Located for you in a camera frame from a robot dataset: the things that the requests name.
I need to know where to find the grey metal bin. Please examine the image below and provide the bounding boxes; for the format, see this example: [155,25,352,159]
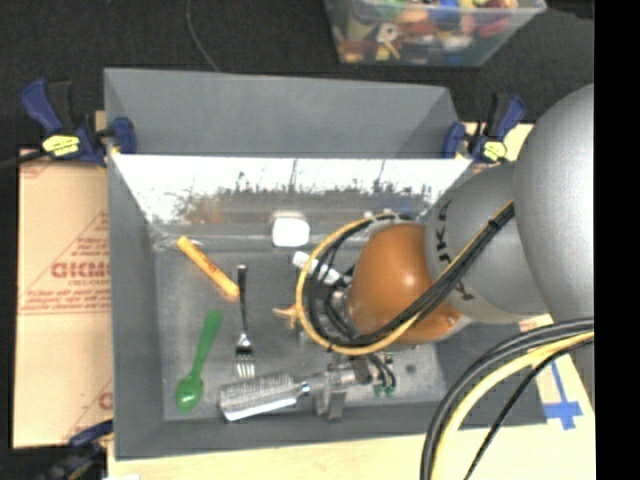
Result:
[102,66,547,459]

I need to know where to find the small tan toy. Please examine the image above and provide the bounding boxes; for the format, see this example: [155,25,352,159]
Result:
[271,303,302,331]

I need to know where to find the white rounded block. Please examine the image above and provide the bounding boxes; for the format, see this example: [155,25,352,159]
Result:
[271,215,312,249]

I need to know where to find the brown cardboard board red print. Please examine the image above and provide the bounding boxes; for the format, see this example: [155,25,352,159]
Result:
[10,148,117,450]

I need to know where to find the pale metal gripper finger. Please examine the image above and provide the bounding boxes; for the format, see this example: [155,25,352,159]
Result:
[299,375,331,399]
[314,390,347,423]

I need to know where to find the black-handled metal fork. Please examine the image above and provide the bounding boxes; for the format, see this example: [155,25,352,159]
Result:
[234,263,258,380]

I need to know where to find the clear plastic bottle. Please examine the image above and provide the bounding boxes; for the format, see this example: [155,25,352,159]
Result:
[217,371,312,423]

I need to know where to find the orange marker pen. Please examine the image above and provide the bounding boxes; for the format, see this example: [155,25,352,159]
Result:
[175,234,242,300]

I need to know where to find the green plastic spoon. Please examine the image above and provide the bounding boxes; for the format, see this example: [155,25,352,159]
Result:
[174,308,224,413]

